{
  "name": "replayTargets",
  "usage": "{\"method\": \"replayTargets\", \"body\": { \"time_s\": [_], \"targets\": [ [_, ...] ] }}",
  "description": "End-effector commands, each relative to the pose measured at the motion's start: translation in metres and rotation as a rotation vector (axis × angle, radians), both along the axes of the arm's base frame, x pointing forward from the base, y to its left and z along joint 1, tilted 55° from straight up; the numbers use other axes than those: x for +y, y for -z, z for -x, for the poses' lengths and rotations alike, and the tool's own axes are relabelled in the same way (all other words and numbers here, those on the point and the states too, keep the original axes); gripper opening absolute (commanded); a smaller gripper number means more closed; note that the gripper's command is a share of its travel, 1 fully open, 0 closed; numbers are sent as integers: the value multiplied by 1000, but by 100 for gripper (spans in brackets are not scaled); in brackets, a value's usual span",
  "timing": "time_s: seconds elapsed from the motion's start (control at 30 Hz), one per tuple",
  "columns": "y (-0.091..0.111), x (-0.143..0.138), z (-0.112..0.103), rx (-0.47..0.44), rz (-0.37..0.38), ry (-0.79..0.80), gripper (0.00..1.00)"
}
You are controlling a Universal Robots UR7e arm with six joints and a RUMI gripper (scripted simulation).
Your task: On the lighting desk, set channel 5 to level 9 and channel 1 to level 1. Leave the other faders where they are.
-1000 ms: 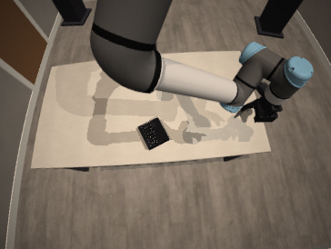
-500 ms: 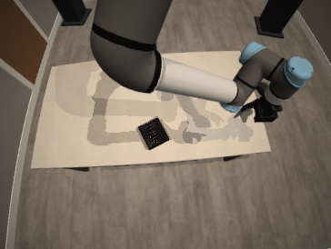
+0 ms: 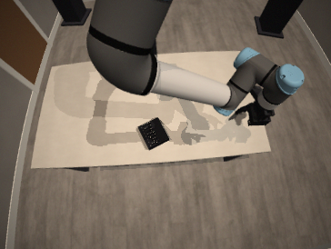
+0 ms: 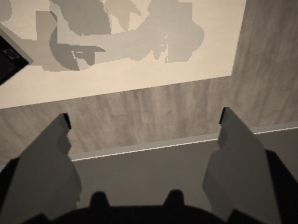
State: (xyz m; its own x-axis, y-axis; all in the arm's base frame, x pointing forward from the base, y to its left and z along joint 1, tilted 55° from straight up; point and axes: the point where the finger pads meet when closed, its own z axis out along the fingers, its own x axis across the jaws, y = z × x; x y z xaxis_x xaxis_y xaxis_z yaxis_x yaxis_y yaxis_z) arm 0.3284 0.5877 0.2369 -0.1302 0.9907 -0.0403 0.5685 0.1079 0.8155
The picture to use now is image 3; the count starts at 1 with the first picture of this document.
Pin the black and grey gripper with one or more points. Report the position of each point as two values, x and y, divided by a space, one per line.
256 114

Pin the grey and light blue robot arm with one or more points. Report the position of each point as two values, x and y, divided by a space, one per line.
131 26

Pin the black lighting desk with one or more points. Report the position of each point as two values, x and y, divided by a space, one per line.
153 133

